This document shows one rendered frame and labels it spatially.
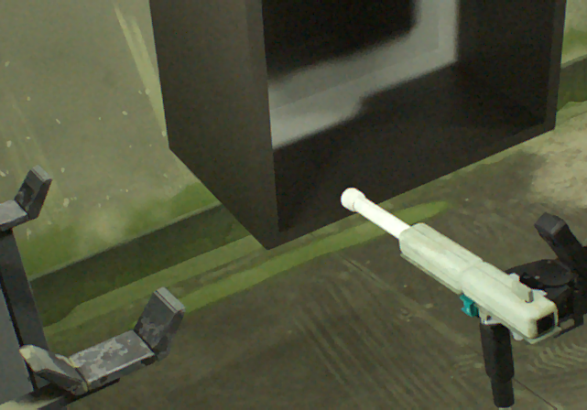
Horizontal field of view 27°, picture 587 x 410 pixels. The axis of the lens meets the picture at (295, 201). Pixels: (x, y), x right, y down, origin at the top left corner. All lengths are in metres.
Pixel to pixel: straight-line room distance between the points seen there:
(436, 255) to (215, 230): 1.20
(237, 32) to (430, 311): 0.94
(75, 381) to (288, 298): 2.06
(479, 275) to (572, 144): 1.53
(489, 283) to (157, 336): 1.05
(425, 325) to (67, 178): 0.86
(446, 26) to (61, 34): 0.91
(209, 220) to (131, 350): 2.21
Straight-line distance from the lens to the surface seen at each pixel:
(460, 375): 2.34
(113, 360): 0.61
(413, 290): 2.60
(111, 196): 2.77
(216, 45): 1.87
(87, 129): 2.80
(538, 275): 1.71
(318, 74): 2.33
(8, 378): 1.27
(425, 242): 1.74
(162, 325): 0.61
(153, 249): 2.79
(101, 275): 2.76
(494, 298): 1.60
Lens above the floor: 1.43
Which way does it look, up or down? 27 degrees down
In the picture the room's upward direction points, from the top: 11 degrees counter-clockwise
